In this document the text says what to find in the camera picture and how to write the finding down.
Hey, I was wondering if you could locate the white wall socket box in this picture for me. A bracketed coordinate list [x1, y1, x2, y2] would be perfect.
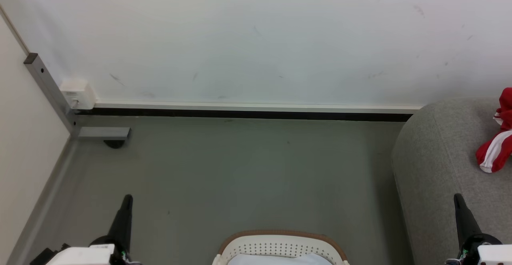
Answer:
[59, 79, 96, 110]

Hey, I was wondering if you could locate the white black wall skirting strip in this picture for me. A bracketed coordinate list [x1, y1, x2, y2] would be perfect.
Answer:
[74, 101, 424, 122]

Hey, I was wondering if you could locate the white laundry basket brown rim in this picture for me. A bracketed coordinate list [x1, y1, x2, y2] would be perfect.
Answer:
[212, 229, 350, 265]

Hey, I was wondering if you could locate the grey metal frame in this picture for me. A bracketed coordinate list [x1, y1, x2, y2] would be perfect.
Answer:
[23, 53, 131, 140]

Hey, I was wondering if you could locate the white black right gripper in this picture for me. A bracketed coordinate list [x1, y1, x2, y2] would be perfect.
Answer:
[446, 193, 512, 265]

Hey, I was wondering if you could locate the grey fabric sofa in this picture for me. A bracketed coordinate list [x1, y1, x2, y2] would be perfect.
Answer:
[392, 97, 512, 265]

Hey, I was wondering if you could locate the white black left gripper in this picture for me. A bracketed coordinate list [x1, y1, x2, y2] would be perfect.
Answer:
[45, 194, 141, 265]

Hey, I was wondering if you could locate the red and white garment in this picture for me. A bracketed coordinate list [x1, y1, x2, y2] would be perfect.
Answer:
[475, 88, 512, 174]

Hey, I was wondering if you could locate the grey floor skirting strip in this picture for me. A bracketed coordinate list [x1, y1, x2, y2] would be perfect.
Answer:
[6, 138, 78, 265]

